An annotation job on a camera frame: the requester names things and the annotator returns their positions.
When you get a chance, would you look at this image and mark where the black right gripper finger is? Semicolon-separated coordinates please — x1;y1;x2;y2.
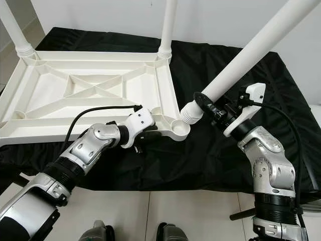
194;92;219;114

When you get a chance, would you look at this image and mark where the white plastic table leg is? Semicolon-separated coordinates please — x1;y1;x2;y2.
0;0;37;58
157;0;180;60
180;0;309;124

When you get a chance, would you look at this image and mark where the black table cloth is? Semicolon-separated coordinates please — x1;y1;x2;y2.
0;27;321;194

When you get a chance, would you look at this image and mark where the grey right robot foot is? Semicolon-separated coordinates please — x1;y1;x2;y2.
156;223;191;241

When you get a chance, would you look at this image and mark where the grey robot foot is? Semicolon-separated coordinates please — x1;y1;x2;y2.
156;223;191;241
80;220;116;241

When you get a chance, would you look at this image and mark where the grey left robot foot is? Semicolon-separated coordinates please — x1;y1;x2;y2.
80;220;116;241

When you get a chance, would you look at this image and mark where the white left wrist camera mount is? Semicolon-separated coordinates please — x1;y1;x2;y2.
120;107;155;149

